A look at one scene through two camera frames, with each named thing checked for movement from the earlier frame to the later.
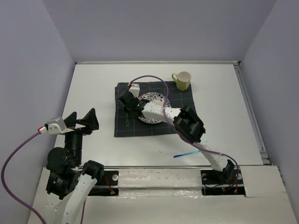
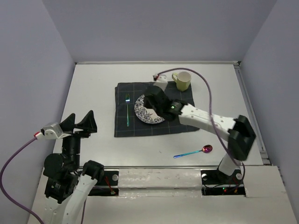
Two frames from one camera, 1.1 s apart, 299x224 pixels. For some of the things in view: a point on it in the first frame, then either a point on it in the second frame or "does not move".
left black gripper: (90, 119) does not move
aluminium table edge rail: (160, 62) does not move
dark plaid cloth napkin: (129, 124) does not move
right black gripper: (126, 108) to (146, 103)
